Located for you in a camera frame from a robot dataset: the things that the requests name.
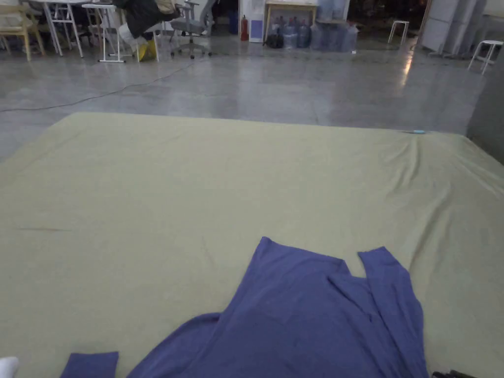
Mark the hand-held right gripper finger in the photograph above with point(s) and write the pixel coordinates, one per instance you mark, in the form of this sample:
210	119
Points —
445	375

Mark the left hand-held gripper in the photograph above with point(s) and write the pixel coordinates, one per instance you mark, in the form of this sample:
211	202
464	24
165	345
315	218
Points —
7	368

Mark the blue long-sleeved shirt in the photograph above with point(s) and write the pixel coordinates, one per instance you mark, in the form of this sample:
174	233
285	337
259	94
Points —
299	327

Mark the bed with pale green sheet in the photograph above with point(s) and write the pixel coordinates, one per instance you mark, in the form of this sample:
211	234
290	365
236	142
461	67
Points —
157	204

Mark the small light blue pen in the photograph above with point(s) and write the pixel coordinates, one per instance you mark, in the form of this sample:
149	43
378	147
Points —
415	132

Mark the group of water bottles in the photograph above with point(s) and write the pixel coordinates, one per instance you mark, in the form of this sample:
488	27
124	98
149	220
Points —
315	35

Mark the black bag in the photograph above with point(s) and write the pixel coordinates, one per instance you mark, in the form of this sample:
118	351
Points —
274	41

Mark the white water dispenser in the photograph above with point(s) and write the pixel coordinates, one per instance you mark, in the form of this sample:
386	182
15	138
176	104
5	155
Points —
256	23

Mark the red fire extinguisher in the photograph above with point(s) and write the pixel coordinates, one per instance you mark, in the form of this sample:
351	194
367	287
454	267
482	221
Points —
244	29

